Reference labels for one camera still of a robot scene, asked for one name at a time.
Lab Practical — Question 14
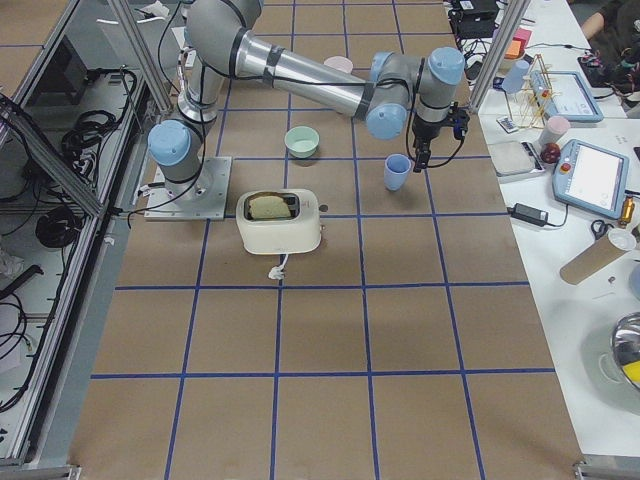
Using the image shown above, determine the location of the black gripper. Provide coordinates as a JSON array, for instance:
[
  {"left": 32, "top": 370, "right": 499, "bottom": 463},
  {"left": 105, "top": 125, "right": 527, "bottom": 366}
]
[{"left": 412, "top": 110, "right": 449, "bottom": 173}]

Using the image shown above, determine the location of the blue cup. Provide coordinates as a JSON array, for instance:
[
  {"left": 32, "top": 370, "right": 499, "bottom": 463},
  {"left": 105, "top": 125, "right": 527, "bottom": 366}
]
[
  {"left": 501, "top": 60, "right": 529, "bottom": 94},
  {"left": 383, "top": 154, "right": 412, "bottom": 191}
]

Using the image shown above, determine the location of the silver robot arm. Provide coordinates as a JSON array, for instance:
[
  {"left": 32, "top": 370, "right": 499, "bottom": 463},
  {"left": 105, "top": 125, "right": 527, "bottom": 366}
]
[{"left": 177, "top": 1, "right": 469, "bottom": 172}]

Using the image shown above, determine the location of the silver kitchen scale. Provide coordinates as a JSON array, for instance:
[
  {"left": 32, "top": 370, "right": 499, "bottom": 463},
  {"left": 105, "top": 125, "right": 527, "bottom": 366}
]
[{"left": 488, "top": 141, "right": 545, "bottom": 178}]

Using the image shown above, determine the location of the blue cup on desk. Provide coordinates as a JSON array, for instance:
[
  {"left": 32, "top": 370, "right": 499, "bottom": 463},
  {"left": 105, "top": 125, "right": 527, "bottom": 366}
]
[{"left": 501, "top": 60, "right": 529, "bottom": 94}]

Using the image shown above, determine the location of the green bowl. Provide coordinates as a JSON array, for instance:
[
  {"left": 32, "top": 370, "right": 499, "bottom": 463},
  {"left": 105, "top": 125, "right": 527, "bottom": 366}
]
[{"left": 284, "top": 126, "right": 320, "bottom": 159}]

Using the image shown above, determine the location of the black power adapter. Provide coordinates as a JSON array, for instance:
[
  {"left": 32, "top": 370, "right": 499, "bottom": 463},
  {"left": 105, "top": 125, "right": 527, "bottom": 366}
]
[{"left": 507, "top": 203, "right": 548, "bottom": 227}]

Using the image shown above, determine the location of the pink bowl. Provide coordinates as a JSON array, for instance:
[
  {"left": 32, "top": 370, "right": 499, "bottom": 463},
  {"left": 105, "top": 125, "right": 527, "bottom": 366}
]
[{"left": 323, "top": 56, "right": 354, "bottom": 74}]

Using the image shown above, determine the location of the red apple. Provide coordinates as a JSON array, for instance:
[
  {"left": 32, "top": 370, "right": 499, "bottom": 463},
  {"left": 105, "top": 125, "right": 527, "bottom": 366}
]
[{"left": 540, "top": 143, "right": 561, "bottom": 165}]

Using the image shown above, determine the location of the pink cup on desk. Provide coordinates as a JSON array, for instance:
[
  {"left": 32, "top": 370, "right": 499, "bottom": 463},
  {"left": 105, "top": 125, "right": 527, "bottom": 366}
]
[{"left": 538, "top": 115, "right": 571, "bottom": 147}]

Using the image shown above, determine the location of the far teach pendant tablet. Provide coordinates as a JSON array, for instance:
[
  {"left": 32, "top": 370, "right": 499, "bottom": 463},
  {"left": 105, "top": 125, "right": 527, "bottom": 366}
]
[{"left": 529, "top": 70, "right": 604, "bottom": 123}]

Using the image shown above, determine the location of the teach pendant tablet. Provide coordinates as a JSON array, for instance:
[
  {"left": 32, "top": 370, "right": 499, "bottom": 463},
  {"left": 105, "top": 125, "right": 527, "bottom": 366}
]
[
  {"left": 529, "top": 70, "right": 604, "bottom": 123},
  {"left": 552, "top": 140, "right": 629, "bottom": 219}
]

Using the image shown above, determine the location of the cream white toaster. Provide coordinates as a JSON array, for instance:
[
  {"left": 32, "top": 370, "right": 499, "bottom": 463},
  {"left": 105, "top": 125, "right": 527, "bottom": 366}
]
[{"left": 236, "top": 189, "right": 321, "bottom": 255}]

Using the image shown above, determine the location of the near teach pendant tablet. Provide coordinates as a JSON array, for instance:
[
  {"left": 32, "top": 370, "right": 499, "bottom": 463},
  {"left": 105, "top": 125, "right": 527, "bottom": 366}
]
[{"left": 552, "top": 140, "right": 629, "bottom": 219}]

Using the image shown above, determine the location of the bread slice in toaster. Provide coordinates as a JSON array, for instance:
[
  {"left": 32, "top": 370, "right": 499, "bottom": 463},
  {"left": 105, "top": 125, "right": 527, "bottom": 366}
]
[{"left": 248, "top": 195, "right": 291, "bottom": 220}]

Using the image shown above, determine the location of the cardboard tube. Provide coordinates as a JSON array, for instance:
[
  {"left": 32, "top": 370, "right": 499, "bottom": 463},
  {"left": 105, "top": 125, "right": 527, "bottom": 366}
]
[{"left": 559, "top": 228, "right": 637, "bottom": 285}]

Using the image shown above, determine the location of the amber glass bottle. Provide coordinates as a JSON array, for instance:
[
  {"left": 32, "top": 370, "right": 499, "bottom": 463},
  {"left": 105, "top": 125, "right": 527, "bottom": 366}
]
[{"left": 618, "top": 195, "right": 635, "bottom": 228}]

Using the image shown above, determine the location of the steel mixing bowl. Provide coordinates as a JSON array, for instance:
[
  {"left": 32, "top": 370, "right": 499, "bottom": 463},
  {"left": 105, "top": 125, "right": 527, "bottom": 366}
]
[{"left": 598, "top": 312, "right": 639, "bottom": 391}]

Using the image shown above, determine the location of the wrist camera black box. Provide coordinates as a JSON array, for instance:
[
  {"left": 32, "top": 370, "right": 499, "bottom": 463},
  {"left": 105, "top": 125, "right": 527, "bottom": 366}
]
[{"left": 449, "top": 102, "right": 470, "bottom": 142}]

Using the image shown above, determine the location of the gold wire rack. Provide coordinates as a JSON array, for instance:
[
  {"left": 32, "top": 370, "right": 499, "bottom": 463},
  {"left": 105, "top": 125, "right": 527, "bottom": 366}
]
[{"left": 505, "top": 53, "right": 557, "bottom": 129}]

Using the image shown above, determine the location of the aluminium frame post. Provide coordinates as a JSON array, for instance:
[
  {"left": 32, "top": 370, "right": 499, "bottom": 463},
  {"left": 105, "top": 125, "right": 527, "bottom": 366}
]
[{"left": 468, "top": 0, "right": 530, "bottom": 114}]

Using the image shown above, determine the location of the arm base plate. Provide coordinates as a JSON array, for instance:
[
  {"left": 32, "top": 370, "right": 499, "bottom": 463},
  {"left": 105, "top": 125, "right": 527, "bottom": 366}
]
[{"left": 143, "top": 156, "right": 232, "bottom": 221}]

